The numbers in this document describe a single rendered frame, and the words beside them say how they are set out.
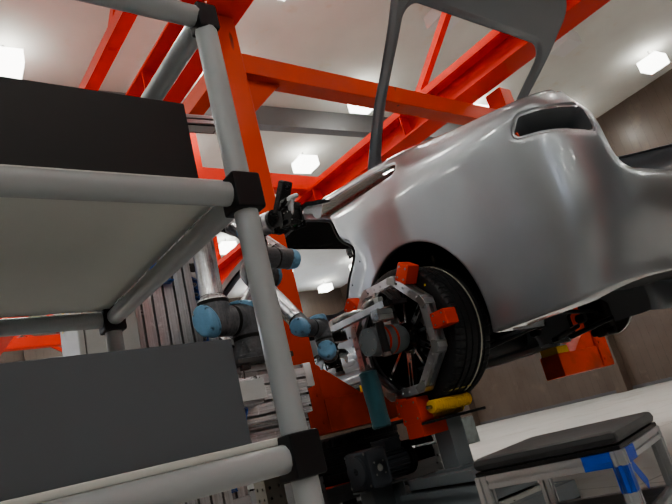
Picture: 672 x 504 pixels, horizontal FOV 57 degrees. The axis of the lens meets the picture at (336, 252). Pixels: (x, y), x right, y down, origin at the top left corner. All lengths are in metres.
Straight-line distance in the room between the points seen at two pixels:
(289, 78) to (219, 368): 3.41
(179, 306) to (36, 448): 1.91
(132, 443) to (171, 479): 0.06
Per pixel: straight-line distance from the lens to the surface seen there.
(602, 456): 1.49
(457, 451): 2.97
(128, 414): 0.61
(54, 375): 0.60
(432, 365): 2.75
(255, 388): 2.15
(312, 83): 4.09
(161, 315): 2.44
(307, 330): 2.48
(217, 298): 2.28
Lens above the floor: 0.45
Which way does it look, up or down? 17 degrees up
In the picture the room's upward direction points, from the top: 15 degrees counter-clockwise
